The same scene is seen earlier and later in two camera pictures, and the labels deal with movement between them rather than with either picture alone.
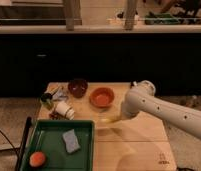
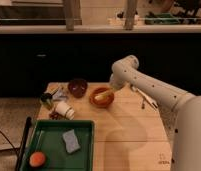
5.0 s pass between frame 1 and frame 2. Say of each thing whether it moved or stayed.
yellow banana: moved
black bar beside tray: stayed
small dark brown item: stayed
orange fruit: stayed
